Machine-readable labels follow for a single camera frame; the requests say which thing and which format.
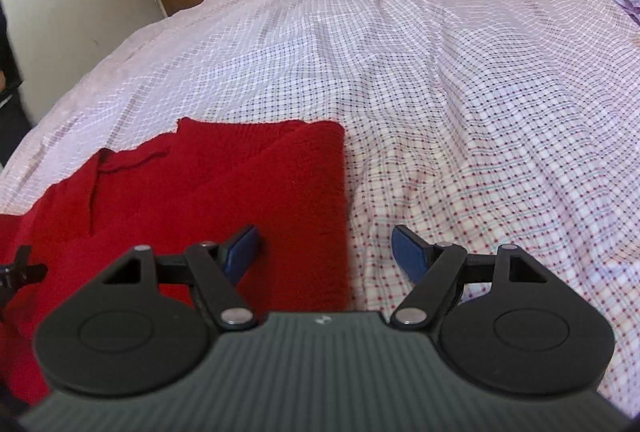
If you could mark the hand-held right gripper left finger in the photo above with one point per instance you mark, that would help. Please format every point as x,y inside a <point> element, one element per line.
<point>242,253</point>

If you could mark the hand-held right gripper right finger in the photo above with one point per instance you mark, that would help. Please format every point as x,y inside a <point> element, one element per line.
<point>410,255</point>

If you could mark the pink checked bedsheet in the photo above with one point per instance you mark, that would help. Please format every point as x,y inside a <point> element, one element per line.
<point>450,102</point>

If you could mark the person's dark clothed body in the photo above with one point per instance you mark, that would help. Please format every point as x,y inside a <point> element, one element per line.
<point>9,87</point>

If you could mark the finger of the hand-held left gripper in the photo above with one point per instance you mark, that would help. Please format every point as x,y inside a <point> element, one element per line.
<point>24,270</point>

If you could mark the red knit cardigan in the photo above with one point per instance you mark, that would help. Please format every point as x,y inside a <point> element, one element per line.
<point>210,192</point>

